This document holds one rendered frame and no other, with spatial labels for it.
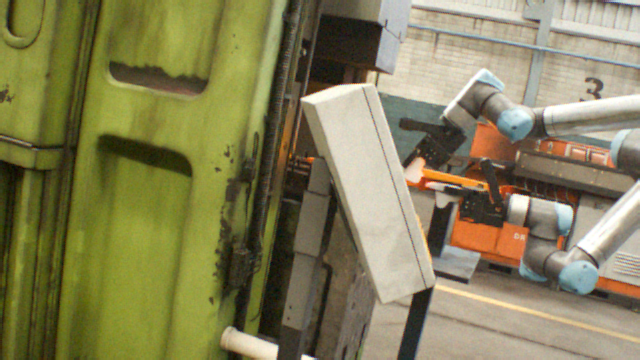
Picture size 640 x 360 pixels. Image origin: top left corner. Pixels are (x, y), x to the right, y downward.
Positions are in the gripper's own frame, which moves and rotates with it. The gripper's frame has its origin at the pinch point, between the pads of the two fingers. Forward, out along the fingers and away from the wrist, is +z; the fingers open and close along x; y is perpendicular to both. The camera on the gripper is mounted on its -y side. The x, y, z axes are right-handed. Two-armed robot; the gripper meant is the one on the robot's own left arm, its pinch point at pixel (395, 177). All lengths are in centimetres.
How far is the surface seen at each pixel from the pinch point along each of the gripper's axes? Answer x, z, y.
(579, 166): 339, -45, 69
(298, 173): -12.4, 13.3, -17.1
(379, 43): -12.3, -23.5, -22.1
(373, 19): -17.3, -27.0, -25.3
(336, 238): -16.0, 17.3, 1.0
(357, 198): -73, -9, 7
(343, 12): -17.4, -23.9, -32.1
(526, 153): 339, -24, 30
